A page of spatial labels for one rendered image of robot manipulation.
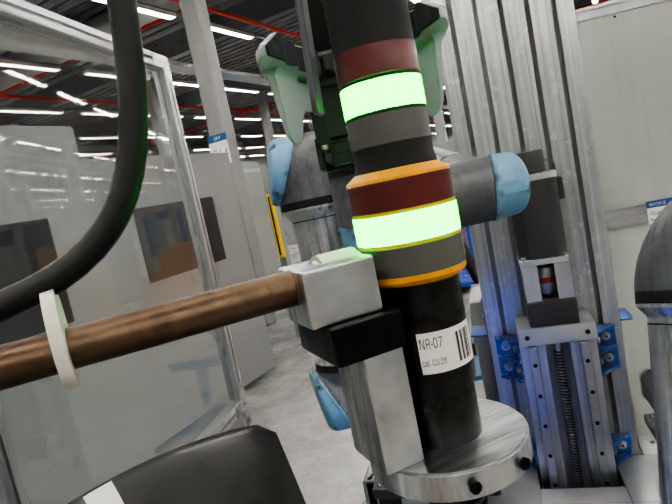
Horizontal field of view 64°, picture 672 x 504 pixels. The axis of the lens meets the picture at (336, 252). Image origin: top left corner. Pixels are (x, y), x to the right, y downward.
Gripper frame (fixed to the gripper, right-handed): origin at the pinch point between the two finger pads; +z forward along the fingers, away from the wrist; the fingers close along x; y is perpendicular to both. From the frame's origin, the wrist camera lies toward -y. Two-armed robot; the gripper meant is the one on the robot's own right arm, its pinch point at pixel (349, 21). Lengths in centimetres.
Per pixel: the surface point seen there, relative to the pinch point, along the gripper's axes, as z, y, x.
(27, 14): -77, -36, 56
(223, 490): -1.0, 25.5, 13.1
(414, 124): 9.3, 6.9, -1.1
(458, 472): 11.3, 20.0, -0.1
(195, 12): -656, -237, 142
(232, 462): -2.8, 24.7, 12.7
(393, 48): 9.5, 4.0, -0.9
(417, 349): 9.5, 15.6, 0.4
